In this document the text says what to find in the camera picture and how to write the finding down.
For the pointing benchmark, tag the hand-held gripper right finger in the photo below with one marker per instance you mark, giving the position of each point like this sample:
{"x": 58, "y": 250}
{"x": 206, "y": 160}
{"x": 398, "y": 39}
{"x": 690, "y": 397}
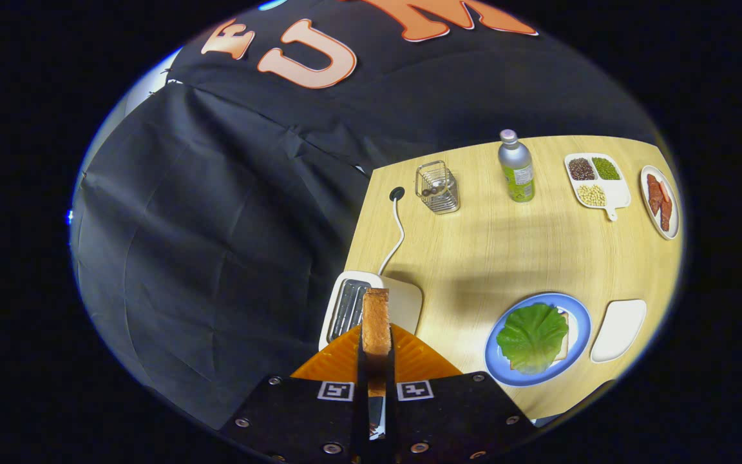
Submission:
{"x": 455, "y": 419}

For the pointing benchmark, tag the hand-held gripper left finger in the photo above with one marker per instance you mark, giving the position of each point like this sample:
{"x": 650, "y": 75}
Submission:
{"x": 300, "y": 419}

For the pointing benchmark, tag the green lettuce leaf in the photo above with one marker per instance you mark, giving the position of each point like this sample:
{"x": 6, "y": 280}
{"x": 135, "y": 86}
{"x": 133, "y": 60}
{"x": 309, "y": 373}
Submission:
{"x": 532, "y": 338}

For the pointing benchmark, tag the toasted bread slice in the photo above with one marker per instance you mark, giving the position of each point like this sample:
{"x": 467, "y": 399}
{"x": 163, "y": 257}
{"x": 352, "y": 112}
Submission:
{"x": 376, "y": 322}

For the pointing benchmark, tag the white toaster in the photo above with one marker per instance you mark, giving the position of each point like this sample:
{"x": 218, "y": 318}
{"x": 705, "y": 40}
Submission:
{"x": 406, "y": 303}

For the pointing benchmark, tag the white bread slice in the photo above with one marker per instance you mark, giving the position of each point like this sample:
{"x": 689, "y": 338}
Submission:
{"x": 564, "y": 335}

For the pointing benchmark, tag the blue round plate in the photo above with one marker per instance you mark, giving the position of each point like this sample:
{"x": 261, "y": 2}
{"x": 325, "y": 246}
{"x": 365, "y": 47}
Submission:
{"x": 580, "y": 322}

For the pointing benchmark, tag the empty white rounded dish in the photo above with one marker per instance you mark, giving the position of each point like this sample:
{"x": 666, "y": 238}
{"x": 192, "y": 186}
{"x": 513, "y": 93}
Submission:
{"x": 619, "y": 328}

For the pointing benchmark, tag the black backdrop cloth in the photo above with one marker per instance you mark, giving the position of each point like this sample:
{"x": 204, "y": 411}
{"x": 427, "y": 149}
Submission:
{"x": 216, "y": 193}

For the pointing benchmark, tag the silver bottle green label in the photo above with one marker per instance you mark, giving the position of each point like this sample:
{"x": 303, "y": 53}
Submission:
{"x": 516, "y": 167}

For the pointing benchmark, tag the pile of yellow soybeans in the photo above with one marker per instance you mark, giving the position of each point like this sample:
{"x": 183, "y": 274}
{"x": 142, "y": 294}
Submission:
{"x": 592, "y": 195}

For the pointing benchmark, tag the white divided dish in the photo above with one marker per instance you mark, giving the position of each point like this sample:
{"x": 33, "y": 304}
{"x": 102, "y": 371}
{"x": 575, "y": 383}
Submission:
{"x": 616, "y": 190}

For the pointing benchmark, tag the pile of dark red beans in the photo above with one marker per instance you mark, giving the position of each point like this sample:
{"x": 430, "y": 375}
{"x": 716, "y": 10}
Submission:
{"x": 581, "y": 169}

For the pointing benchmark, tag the pile of green beans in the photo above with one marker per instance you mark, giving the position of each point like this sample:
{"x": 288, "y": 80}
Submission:
{"x": 605, "y": 169}

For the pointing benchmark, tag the brown meat piece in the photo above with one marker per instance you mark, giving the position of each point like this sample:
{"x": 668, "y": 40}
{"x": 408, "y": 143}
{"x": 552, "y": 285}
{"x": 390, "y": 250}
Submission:
{"x": 653, "y": 193}
{"x": 666, "y": 216}

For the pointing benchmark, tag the white oval plate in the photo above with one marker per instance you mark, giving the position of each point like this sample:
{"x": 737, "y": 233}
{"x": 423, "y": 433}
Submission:
{"x": 675, "y": 222}

